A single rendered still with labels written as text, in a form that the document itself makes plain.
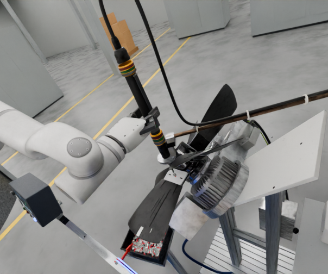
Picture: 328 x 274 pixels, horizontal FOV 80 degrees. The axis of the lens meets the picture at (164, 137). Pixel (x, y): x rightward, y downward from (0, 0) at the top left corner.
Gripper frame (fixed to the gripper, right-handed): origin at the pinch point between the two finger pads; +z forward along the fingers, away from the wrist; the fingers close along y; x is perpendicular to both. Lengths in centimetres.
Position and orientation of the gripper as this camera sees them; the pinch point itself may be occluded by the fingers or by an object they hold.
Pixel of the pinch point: (147, 112)
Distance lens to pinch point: 61.8
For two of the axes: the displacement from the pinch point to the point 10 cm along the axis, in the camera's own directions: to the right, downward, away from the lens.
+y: 7.9, 1.4, -6.0
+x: -3.2, -7.4, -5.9
